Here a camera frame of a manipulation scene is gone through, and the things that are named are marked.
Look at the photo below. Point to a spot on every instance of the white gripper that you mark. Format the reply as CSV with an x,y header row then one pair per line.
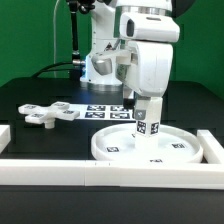
x,y
144,67

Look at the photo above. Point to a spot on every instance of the white round table top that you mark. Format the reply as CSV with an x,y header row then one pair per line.
x,y
123,143

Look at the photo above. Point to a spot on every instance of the white cross-shaped table base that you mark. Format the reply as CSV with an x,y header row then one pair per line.
x,y
36,114

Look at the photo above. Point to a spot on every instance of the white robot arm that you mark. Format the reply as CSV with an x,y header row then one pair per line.
x,y
107,43

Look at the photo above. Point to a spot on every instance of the white marker sheet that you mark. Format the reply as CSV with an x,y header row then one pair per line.
x,y
101,112

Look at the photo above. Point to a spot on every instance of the white U-shaped fence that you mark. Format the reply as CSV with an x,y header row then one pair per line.
x,y
208,175

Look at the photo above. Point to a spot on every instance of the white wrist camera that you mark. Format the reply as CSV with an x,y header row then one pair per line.
x,y
158,28

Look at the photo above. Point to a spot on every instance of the black camera pole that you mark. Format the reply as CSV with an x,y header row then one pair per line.
x,y
84,7

